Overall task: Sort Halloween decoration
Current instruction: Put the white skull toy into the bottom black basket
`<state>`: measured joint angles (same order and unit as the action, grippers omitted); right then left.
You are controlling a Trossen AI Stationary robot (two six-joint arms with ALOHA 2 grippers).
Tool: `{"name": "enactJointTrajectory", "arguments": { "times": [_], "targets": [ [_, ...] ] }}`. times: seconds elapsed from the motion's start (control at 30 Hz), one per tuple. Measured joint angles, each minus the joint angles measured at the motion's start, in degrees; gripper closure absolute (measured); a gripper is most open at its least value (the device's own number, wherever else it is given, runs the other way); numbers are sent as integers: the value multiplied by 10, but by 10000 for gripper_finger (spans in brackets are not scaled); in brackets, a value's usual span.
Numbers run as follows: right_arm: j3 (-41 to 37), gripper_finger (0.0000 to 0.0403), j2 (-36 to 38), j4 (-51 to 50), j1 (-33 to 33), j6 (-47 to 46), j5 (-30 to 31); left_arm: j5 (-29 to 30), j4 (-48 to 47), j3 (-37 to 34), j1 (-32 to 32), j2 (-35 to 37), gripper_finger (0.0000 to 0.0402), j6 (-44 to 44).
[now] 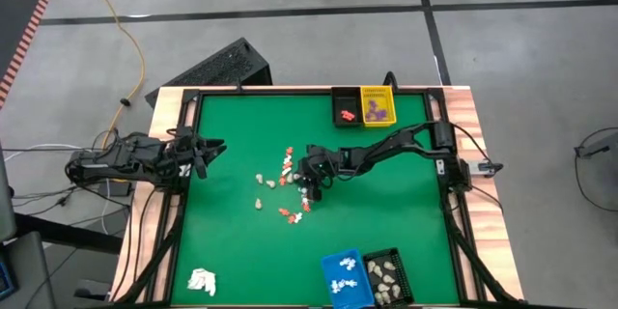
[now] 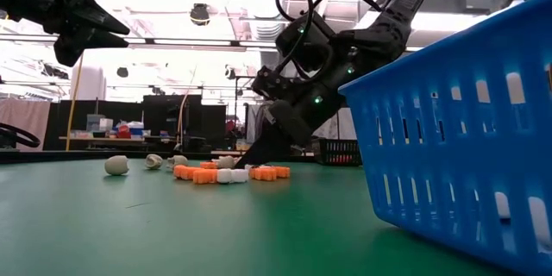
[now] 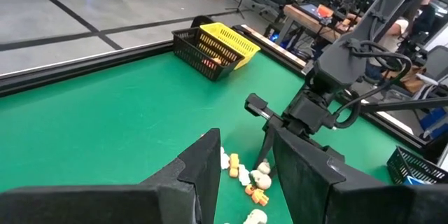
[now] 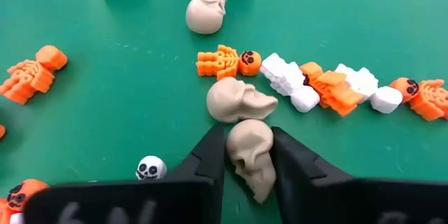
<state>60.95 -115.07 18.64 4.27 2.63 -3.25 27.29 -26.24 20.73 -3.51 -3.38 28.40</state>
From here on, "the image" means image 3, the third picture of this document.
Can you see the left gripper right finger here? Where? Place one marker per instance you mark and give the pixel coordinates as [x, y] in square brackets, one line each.
[332, 199]

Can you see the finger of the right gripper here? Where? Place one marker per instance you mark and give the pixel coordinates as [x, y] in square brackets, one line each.
[325, 148]
[267, 143]

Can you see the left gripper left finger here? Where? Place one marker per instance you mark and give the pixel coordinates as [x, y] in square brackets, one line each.
[157, 203]

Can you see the beige plastic skull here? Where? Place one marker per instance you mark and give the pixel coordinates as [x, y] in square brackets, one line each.
[264, 168]
[256, 217]
[262, 181]

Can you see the white skeleton toy figure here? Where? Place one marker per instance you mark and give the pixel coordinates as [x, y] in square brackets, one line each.
[224, 160]
[244, 175]

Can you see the blue plastic basket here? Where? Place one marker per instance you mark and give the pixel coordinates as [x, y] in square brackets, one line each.
[413, 181]

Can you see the black plastic basket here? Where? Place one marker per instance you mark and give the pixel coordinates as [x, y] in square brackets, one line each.
[189, 52]
[416, 168]

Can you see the orange pumpkin toy figure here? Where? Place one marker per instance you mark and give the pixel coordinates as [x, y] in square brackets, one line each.
[210, 63]
[234, 165]
[258, 195]

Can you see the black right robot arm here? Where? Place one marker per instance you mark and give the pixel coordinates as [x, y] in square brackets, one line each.
[350, 59]

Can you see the wooden side table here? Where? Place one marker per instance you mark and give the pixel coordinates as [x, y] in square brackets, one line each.
[308, 24]

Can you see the green table mat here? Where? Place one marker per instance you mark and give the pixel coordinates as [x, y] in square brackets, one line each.
[105, 129]

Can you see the dark tablet screen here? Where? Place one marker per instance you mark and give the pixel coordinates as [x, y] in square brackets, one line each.
[315, 10]

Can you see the yellow plastic basket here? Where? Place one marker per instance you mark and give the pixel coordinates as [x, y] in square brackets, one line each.
[231, 38]

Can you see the brown bag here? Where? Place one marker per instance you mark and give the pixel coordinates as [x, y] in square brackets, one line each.
[411, 82]

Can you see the blue crate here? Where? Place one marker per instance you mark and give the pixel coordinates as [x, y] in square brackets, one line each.
[434, 122]

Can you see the silver aluminium profile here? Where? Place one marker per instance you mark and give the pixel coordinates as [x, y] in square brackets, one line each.
[444, 157]

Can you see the blue grey office chair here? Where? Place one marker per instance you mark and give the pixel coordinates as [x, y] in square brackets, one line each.
[434, 70]

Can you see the black mount bracket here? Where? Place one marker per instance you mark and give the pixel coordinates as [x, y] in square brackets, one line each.
[202, 20]

